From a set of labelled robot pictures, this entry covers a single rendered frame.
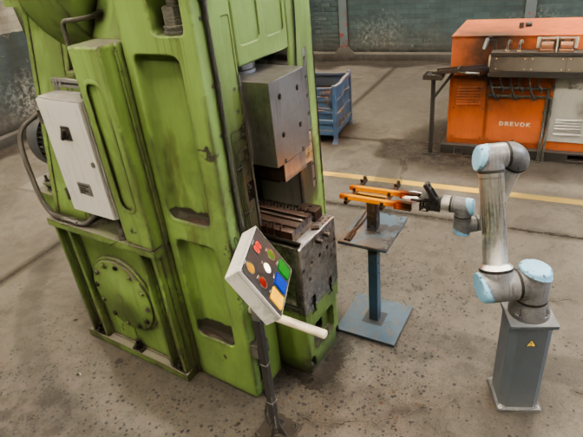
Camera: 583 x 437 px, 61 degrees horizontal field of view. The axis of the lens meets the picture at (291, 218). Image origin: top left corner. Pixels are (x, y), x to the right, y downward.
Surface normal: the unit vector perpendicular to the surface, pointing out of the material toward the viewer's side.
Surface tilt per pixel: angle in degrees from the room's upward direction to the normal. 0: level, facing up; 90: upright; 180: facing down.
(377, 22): 90
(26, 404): 0
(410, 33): 90
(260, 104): 90
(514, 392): 90
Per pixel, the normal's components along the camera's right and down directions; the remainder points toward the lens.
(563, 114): -0.44, 0.48
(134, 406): -0.10, -0.86
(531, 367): -0.11, 0.50
